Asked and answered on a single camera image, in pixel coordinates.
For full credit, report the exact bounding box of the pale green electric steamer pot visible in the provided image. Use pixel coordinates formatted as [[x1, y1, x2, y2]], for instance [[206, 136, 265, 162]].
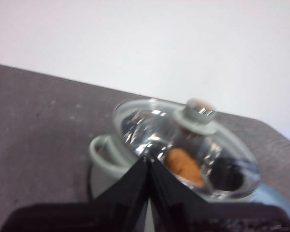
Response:
[[88, 134, 257, 232]]

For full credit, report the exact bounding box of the blue round plate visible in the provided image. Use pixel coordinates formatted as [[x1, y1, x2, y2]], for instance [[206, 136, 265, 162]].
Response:
[[252, 183, 290, 232]]

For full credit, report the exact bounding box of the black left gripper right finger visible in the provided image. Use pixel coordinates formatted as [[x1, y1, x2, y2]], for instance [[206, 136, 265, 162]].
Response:
[[148, 160, 290, 232]]

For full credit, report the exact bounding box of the glass lid with green knob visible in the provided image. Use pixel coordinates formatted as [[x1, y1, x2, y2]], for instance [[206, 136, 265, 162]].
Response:
[[112, 98, 261, 200]]

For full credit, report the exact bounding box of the brown potato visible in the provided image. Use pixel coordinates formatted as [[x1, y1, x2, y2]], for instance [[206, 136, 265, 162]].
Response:
[[164, 147, 205, 188]]

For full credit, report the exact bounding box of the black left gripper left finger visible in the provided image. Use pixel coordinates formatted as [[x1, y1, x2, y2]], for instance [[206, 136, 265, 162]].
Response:
[[4, 158, 150, 232]]

